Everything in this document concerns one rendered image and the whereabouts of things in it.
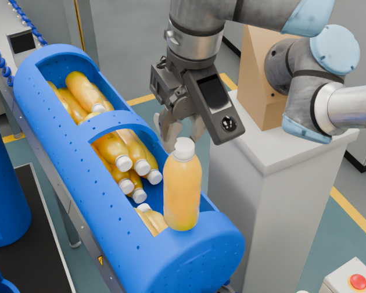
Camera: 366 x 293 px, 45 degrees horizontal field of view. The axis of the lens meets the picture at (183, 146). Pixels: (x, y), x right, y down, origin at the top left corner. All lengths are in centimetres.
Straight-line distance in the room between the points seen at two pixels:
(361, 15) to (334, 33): 146
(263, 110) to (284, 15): 70
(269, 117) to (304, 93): 25
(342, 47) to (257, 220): 59
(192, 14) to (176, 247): 50
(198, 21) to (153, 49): 321
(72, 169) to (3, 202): 102
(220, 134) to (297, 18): 18
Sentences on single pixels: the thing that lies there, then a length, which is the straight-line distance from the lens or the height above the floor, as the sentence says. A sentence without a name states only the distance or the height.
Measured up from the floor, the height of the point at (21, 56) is 97.
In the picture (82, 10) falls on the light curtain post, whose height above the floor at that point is 103.
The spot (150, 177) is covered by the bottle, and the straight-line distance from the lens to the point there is 125.
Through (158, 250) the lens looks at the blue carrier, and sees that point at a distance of 92.
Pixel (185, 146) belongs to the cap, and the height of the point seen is 146.
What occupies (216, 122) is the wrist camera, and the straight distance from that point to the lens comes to 62.
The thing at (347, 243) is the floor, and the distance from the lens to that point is 254.
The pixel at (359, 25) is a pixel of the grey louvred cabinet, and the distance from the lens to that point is 254.
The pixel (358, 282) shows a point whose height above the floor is 111.
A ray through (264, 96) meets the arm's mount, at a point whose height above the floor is 126.
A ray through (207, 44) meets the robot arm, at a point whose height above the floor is 168.
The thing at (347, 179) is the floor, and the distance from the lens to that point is 283.
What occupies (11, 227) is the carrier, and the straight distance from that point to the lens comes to 227.
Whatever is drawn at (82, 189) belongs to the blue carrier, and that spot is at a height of 116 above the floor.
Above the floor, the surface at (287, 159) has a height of 114.
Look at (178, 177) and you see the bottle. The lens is 77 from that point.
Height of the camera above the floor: 199
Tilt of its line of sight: 44 degrees down
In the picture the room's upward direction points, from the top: straight up
